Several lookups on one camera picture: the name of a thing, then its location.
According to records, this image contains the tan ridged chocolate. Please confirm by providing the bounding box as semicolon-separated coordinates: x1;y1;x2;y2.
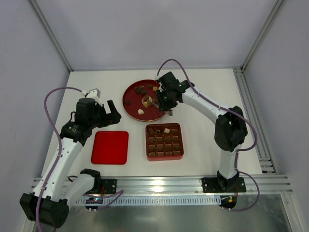
143;102;149;108

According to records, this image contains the slotted cable duct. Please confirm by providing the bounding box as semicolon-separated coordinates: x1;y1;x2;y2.
73;194;221;207

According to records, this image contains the white heart chocolate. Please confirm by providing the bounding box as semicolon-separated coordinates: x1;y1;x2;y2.
138;109;144;115

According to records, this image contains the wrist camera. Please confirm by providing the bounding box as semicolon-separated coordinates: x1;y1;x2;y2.
81;88;101;99
154;75;161;82

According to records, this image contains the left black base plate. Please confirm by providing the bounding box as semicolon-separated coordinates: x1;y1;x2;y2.
99;178;117;195

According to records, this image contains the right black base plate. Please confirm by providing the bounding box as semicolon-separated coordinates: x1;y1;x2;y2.
202;177;247;193

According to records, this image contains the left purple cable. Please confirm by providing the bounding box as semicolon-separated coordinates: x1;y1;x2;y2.
35;87;124;232

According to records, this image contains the aluminium frame rail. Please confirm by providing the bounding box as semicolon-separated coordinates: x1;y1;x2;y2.
30;175;294;194

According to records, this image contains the round red plate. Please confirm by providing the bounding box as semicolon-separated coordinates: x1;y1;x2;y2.
122;79;166;122

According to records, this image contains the brown stacked chocolate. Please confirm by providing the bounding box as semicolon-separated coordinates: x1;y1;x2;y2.
143;95;149;102

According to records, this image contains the purple cable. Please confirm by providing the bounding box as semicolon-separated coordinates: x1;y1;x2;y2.
35;87;124;232
154;58;261;213

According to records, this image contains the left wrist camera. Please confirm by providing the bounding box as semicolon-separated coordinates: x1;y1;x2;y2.
81;88;101;99

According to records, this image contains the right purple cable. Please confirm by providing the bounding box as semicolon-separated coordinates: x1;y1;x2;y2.
154;58;261;213

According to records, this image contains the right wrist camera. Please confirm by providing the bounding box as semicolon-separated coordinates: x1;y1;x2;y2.
154;75;161;82

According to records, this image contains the red rectangular box lid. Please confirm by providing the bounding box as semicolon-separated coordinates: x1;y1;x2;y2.
91;131;129;165

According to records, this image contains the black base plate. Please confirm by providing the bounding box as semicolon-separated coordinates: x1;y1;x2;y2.
202;177;247;193
99;178;117;195

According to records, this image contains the red chocolate box with tray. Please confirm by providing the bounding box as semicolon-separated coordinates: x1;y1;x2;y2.
145;123;184;161

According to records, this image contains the dark chocolate cluster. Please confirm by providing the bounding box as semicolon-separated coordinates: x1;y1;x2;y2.
135;88;146;95

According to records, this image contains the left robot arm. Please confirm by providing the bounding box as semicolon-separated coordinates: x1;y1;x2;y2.
20;98;121;231

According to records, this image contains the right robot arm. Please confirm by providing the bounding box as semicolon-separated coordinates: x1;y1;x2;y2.
155;72;248;192

